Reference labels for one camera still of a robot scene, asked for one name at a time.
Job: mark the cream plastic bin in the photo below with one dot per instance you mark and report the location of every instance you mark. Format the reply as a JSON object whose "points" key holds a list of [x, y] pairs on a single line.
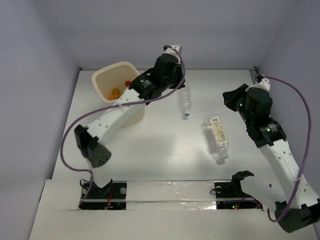
{"points": [[115, 76]]}

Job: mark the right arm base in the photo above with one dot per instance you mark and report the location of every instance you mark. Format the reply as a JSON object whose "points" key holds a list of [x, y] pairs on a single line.
{"points": [[229, 194]]}

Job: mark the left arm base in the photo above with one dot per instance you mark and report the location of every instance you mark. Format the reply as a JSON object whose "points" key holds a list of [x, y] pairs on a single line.
{"points": [[110, 197]]}

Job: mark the aluminium table edge rail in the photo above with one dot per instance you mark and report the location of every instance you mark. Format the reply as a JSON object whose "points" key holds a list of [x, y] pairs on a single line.
{"points": [[253, 71]]}

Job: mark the red label cola bottle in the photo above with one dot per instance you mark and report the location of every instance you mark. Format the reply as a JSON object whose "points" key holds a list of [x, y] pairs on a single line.
{"points": [[127, 83]]}

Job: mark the orange juice bottle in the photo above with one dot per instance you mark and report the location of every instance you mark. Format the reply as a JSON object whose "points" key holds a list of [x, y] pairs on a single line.
{"points": [[115, 94]]}

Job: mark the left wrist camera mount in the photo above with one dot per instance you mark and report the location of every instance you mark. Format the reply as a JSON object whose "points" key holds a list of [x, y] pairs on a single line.
{"points": [[174, 50]]}

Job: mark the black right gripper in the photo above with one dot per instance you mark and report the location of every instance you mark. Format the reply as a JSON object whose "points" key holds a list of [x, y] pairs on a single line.
{"points": [[230, 96]]}

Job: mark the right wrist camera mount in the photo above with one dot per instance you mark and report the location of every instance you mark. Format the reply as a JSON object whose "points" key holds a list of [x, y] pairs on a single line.
{"points": [[262, 83]]}

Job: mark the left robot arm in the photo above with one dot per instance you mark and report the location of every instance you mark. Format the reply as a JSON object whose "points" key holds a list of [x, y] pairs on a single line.
{"points": [[92, 139]]}

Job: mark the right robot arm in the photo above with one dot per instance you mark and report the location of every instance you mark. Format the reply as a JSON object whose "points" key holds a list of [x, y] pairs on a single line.
{"points": [[297, 206]]}

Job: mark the silver tape strip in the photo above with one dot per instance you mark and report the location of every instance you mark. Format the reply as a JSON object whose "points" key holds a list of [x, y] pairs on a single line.
{"points": [[170, 196]]}

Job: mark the clear bottle white cap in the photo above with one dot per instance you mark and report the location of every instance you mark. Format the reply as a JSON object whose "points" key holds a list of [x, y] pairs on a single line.
{"points": [[185, 102]]}

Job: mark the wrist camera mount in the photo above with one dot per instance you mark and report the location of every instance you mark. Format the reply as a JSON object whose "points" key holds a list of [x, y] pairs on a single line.
{"points": [[174, 50], [262, 83]]}

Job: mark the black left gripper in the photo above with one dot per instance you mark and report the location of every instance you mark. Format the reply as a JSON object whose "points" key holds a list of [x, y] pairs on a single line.
{"points": [[176, 78]]}

